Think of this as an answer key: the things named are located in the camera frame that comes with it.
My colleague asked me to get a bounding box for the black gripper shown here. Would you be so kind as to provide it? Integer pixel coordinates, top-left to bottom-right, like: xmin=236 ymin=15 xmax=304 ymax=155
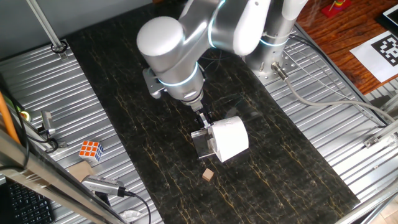
xmin=192 ymin=105 xmax=216 ymax=131

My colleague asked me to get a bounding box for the white toilet paper roll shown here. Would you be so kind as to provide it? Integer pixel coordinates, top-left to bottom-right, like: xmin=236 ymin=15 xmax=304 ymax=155
xmin=207 ymin=116 xmax=249 ymax=163

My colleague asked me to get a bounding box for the clear acrylic shelf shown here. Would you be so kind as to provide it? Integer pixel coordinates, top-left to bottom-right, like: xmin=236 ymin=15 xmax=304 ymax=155
xmin=190 ymin=128 xmax=218 ymax=159

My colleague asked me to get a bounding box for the white crumpled paper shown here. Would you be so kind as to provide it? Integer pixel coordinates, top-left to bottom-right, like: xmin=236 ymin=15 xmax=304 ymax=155
xmin=119 ymin=210 xmax=144 ymax=223

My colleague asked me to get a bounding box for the small wooden cube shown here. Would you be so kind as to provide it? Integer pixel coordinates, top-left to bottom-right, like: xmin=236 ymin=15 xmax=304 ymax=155
xmin=201 ymin=168 xmax=215 ymax=183

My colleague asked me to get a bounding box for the black marble pattern mat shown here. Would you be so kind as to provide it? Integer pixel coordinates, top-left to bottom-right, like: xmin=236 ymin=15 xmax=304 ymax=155
xmin=67 ymin=0 xmax=361 ymax=224

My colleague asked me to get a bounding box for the orange white Rubik's cube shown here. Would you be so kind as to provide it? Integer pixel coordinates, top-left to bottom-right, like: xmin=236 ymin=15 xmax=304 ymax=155
xmin=78 ymin=140 xmax=104 ymax=163

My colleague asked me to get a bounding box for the brown wooden desk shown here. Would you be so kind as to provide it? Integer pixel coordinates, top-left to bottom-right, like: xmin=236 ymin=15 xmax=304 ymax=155
xmin=295 ymin=0 xmax=398 ymax=96

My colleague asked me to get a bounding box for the printed marker paper sheet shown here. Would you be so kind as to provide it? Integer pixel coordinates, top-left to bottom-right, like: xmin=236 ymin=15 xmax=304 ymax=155
xmin=349 ymin=30 xmax=398 ymax=83

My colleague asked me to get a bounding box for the orange pole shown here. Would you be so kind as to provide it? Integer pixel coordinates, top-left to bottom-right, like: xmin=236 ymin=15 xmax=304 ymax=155
xmin=0 ymin=91 xmax=21 ymax=146

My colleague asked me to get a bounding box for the black keyboard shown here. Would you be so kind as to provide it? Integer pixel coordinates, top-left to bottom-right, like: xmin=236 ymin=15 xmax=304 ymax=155
xmin=0 ymin=179 xmax=55 ymax=224

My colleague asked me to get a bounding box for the white tablet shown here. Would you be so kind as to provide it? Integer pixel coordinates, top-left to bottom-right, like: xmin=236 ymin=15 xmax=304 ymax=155
xmin=374 ymin=3 xmax=398 ymax=30

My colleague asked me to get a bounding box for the wrist camera with grey bracket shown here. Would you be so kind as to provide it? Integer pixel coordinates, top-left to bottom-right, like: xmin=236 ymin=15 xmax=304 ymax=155
xmin=142 ymin=67 xmax=165 ymax=100

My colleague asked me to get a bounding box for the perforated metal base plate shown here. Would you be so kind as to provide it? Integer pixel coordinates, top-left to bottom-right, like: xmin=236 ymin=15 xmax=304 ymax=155
xmin=248 ymin=27 xmax=301 ymax=86

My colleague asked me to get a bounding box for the thick grey robot cable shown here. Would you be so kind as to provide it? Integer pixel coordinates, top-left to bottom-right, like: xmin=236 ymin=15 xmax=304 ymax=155
xmin=271 ymin=61 xmax=396 ymax=124

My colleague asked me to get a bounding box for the black camera cable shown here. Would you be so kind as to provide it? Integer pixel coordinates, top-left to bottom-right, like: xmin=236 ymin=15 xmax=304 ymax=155
xmin=124 ymin=190 xmax=152 ymax=224

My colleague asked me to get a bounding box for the ribbed silver camera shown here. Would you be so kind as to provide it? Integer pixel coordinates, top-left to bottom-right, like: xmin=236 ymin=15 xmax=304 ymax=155
xmin=81 ymin=174 xmax=127 ymax=198

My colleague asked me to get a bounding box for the thin light base wire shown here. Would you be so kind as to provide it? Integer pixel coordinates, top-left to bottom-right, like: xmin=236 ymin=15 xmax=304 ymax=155
xmin=284 ymin=46 xmax=374 ymax=119

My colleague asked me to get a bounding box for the black camera stand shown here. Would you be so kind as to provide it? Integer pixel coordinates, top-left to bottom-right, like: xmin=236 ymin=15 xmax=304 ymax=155
xmin=93 ymin=191 xmax=112 ymax=208

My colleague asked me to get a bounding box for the black base cable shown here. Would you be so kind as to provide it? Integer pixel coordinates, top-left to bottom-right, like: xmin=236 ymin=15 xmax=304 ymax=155
xmin=289 ymin=33 xmax=388 ymax=128

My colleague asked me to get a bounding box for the small grey camera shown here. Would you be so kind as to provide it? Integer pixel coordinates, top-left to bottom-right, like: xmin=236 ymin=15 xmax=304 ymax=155
xmin=40 ymin=110 xmax=57 ymax=137

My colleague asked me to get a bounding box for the red stacking ring toy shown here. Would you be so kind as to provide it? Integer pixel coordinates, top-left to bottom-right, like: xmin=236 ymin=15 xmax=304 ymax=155
xmin=321 ymin=0 xmax=352 ymax=19

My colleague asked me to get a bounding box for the aluminium frame beam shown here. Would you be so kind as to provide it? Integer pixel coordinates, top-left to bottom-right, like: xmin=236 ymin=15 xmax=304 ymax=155
xmin=0 ymin=129 xmax=128 ymax=224

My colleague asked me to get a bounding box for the aluminium profile with bracket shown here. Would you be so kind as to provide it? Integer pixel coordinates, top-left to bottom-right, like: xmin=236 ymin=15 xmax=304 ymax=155
xmin=363 ymin=119 xmax=398 ymax=149

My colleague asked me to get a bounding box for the aluminium table edge rail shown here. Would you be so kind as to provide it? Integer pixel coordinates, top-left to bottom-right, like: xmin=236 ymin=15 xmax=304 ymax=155
xmin=334 ymin=180 xmax=398 ymax=224

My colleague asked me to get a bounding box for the tall aluminium post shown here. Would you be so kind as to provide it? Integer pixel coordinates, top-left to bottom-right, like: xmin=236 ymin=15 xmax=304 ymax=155
xmin=26 ymin=0 xmax=68 ymax=60

